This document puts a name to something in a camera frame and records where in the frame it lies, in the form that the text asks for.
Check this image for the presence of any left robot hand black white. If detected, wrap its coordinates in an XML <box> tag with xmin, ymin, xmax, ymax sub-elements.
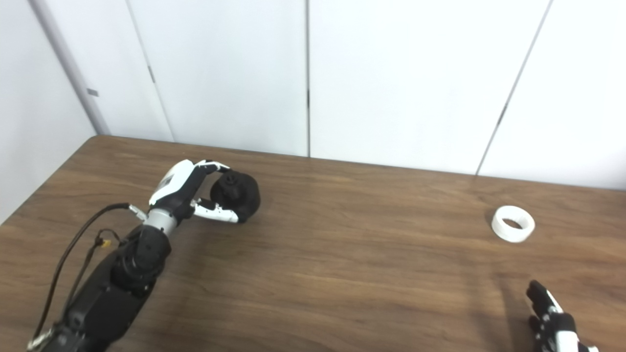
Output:
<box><xmin>149</xmin><ymin>159</ymin><xmax>240</xmax><ymax>224</ymax></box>

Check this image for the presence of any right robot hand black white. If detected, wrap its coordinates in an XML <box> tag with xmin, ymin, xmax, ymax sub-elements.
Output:
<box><xmin>526</xmin><ymin>280</ymin><xmax>600</xmax><ymax>352</ymax></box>

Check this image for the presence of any round black plastic part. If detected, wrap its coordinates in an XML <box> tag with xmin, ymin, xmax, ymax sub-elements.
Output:
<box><xmin>210</xmin><ymin>171</ymin><xmax>261</xmax><ymax>224</ymax></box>

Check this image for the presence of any white plastic ring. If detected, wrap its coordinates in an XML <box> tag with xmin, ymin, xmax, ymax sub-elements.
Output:
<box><xmin>491</xmin><ymin>205</ymin><xmax>536</xmax><ymax>243</ymax></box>

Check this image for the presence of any thin wire with yellow connector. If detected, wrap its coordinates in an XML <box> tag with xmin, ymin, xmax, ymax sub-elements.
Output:
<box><xmin>73</xmin><ymin>229</ymin><xmax>120</xmax><ymax>294</ymax></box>

